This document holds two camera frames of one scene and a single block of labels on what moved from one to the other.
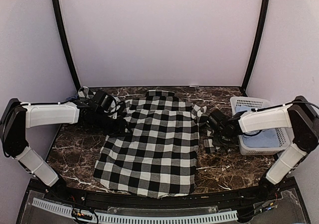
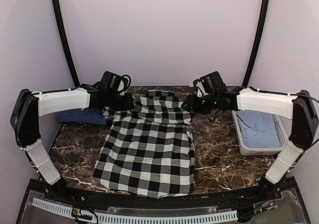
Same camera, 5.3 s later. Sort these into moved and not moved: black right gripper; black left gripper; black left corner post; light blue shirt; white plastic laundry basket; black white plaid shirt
Moved: black right gripper; black left gripper
Not moved: white plastic laundry basket; light blue shirt; black left corner post; black white plaid shirt
